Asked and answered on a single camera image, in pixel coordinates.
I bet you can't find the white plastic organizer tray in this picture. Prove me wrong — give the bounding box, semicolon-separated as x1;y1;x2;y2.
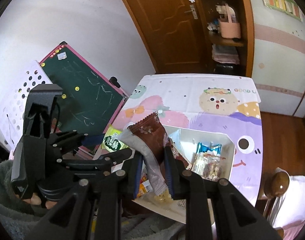
134;125;236;224

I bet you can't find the wooden shelf unit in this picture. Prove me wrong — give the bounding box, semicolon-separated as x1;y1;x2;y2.
196;0;255;77

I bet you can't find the blue small snack packet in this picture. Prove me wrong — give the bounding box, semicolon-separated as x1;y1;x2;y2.
196;142;222;157

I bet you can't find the clear bag of yellow snacks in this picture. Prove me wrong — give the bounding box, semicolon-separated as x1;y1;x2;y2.
153;190;173;204

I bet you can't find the cartoon print tablecloth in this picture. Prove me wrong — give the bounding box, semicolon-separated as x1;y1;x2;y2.
112;74;263;204

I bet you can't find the pink storage basket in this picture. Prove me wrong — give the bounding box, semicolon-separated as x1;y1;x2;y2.
218;3;241;39

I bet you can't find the dark brown snack packet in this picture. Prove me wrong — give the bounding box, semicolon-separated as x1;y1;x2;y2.
118;112;190;195

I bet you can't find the brown wooden door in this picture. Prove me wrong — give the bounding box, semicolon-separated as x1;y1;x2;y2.
122;0;210;74

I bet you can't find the wooden bed post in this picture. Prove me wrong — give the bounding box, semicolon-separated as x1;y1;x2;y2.
255;170;290;218

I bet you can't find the folded towels stack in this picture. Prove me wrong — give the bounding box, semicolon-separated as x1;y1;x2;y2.
212;44;240;64

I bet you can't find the green chalkboard pink frame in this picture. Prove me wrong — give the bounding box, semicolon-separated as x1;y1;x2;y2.
38;41;130;156

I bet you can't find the white pillow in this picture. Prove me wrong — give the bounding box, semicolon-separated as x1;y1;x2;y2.
268;167;305;230

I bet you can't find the hand holding left gripper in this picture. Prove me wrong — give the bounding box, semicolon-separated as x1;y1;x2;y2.
22;193;57;210

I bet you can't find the orange white snack packet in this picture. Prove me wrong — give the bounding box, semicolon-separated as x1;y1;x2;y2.
137;174;153;198

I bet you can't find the white perforated board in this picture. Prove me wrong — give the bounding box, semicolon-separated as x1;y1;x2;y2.
0;61;52;151

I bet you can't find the green snack packet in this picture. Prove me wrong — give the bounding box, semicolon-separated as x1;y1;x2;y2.
101;125;128;152

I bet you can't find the beige wafer packet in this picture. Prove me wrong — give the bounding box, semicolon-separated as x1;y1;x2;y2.
192;153;221;181

